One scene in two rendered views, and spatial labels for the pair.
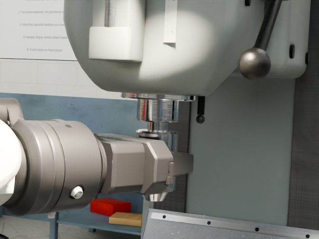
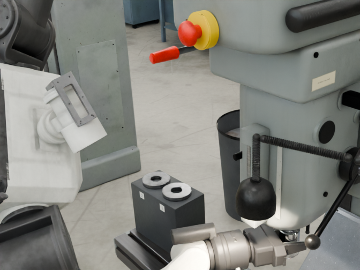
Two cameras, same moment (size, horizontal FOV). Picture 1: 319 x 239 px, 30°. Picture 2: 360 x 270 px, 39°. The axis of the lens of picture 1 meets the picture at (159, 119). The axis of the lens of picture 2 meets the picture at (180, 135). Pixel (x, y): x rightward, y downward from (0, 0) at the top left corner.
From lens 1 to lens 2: 0.75 m
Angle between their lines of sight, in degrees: 38
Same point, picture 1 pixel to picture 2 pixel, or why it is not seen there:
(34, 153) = (217, 258)
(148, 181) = (274, 263)
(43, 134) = (222, 248)
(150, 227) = not seen: hidden behind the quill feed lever
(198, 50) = (292, 223)
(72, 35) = not seen: hidden behind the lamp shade
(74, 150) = (235, 254)
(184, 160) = (300, 246)
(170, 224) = (340, 216)
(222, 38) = (305, 217)
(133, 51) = (259, 222)
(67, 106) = not seen: outside the picture
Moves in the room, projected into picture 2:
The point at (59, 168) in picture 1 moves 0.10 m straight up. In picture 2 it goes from (227, 263) to (227, 224)
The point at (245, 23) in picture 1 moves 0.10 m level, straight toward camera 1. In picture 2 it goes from (325, 202) to (302, 227)
